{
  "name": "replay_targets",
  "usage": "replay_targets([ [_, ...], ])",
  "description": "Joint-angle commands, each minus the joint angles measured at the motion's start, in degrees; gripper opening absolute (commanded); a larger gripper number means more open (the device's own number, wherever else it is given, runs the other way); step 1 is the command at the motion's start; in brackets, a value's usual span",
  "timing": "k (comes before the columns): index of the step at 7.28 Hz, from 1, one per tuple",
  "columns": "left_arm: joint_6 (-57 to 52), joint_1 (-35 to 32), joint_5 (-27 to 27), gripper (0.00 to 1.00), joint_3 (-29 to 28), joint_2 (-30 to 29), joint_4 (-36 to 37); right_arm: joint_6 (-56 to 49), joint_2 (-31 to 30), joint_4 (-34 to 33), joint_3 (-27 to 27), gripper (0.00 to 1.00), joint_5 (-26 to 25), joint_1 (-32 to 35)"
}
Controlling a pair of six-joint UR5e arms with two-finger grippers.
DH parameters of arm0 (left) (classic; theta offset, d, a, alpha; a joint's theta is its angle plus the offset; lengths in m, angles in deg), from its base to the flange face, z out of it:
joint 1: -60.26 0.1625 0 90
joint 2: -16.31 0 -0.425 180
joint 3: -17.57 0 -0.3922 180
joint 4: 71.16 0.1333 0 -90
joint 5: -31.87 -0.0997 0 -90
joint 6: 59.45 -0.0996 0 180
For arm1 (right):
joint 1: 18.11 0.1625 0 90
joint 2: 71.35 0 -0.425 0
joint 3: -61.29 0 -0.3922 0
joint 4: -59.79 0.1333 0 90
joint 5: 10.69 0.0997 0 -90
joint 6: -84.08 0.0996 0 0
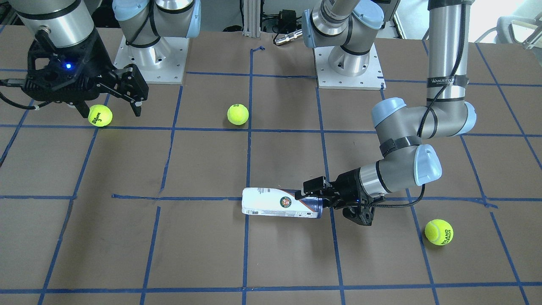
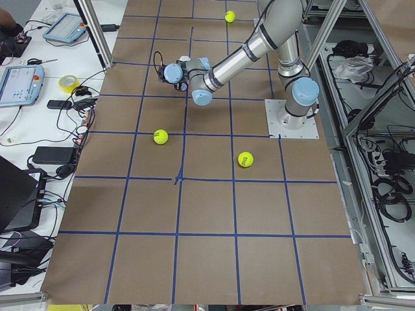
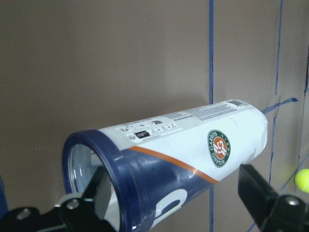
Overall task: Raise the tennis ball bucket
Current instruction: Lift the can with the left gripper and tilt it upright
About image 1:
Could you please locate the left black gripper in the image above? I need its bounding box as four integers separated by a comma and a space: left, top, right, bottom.
295, 169, 360, 210

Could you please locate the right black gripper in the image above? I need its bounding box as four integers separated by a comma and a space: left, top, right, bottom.
23, 30, 149, 119

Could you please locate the white blue tennis ball can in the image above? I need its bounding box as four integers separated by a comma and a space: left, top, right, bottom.
241, 187, 324, 219

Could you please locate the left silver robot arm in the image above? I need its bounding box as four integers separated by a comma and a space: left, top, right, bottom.
296, 0, 476, 209

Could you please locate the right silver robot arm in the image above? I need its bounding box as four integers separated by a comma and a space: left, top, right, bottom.
1, 0, 201, 118

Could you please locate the yellow tennis ball far side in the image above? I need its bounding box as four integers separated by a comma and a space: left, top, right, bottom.
88, 105, 113, 127

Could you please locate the yellow tennis ball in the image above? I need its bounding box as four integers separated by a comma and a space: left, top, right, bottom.
88, 105, 113, 127
227, 104, 249, 125
424, 219, 454, 246

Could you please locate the middle yellow tennis ball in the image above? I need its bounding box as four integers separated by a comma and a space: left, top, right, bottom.
424, 219, 454, 246

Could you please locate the brown paper table cover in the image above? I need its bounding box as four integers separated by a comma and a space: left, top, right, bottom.
0, 32, 541, 305

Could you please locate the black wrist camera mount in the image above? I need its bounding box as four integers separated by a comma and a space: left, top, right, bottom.
342, 196, 386, 226

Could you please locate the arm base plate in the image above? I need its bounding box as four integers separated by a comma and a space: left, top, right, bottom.
313, 44, 387, 90
113, 37, 191, 85

